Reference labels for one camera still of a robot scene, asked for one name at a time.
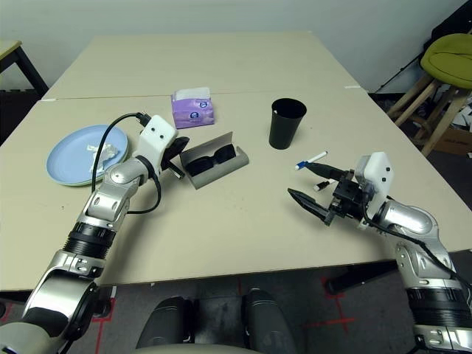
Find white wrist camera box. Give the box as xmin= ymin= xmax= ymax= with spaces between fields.
xmin=353 ymin=151 xmax=395 ymax=230
xmin=132 ymin=114 xmax=178 ymax=175

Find grey glasses case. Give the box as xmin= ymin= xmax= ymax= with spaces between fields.
xmin=179 ymin=131 xmax=250 ymax=190

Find grey left robot leg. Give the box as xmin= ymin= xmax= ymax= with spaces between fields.
xmin=135 ymin=296 xmax=193 ymax=350

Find black plastic cup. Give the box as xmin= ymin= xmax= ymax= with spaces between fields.
xmin=268 ymin=98 xmax=308 ymax=150

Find black table foot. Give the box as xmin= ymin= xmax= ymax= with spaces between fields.
xmin=326 ymin=260 xmax=401 ymax=296
xmin=91 ymin=285 xmax=117 ymax=318

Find black hanging jacket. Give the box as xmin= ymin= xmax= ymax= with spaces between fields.
xmin=429 ymin=0 xmax=472 ymax=44

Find blue plate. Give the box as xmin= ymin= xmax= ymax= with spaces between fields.
xmin=46 ymin=124 xmax=129 ymax=185

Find yellow-green chair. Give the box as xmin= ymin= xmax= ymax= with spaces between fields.
xmin=420 ymin=33 xmax=472 ymax=90

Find purple tissue pack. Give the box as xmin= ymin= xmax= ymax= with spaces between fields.
xmin=170 ymin=86 xmax=217 ymax=130

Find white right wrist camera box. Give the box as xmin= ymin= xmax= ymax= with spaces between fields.
xmin=353 ymin=151 xmax=395 ymax=230

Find beige side table black legs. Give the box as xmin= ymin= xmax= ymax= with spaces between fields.
xmin=0 ymin=39 xmax=49 ymax=97

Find black tripod rod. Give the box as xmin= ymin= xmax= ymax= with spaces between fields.
xmin=374 ymin=47 xmax=426 ymax=93

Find grey robot leg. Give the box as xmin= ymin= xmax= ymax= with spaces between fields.
xmin=243 ymin=288 xmax=299 ymax=354
xmin=135 ymin=296 xmax=193 ymax=350

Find black foam floor mat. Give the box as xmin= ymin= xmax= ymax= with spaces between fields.
xmin=0 ymin=88 xmax=42 ymax=147

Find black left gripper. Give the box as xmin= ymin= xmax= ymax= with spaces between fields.
xmin=160 ymin=136 xmax=191 ymax=181

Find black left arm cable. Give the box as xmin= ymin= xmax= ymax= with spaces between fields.
xmin=90 ymin=111 xmax=163 ymax=215

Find grey right robot leg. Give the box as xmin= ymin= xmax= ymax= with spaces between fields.
xmin=243 ymin=288 xmax=299 ymax=354

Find white marker black cap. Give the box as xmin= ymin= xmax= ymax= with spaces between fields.
xmin=313 ymin=179 xmax=339 ymax=192

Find wooden stool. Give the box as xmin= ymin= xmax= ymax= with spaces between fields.
xmin=386 ymin=73 xmax=472 ymax=158

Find brown cardboard box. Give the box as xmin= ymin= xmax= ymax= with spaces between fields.
xmin=433 ymin=127 xmax=472 ymax=158

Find black sunglasses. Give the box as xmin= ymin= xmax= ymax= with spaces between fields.
xmin=183 ymin=144 xmax=236 ymax=177

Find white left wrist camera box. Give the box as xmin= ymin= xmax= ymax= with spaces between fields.
xmin=132 ymin=114 xmax=178 ymax=175

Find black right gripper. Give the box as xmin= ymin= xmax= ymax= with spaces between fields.
xmin=287 ymin=163 xmax=366 ymax=227

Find white marker blue cap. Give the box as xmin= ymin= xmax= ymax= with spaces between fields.
xmin=294 ymin=150 xmax=328 ymax=171

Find white tissue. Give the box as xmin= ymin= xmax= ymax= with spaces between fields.
xmin=86 ymin=142 xmax=119 ymax=173

